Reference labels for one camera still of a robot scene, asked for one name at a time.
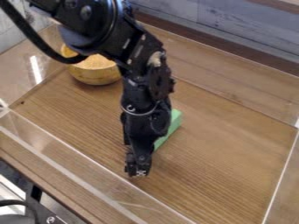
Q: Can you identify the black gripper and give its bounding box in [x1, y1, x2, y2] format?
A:
[120, 79, 173, 177]

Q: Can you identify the black metal table bracket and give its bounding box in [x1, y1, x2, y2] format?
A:
[26, 185, 68, 224]

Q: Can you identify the brown wooden bowl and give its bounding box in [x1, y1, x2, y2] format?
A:
[67, 54, 120, 86]

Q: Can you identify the black cable bottom left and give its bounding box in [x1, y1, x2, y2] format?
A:
[0, 199, 36, 224]

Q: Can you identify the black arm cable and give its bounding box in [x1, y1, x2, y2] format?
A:
[0, 0, 90, 65]

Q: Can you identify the green rectangular block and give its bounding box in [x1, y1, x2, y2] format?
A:
[154, 109, 183, 150]

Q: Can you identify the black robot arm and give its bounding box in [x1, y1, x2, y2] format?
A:
[28, 0, 175, 177]

